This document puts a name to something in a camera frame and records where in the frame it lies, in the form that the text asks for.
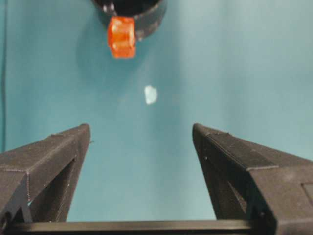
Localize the black cup holder red handle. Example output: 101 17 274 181
91 0 168 60

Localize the small white paper scrap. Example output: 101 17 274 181
144 85 159 105

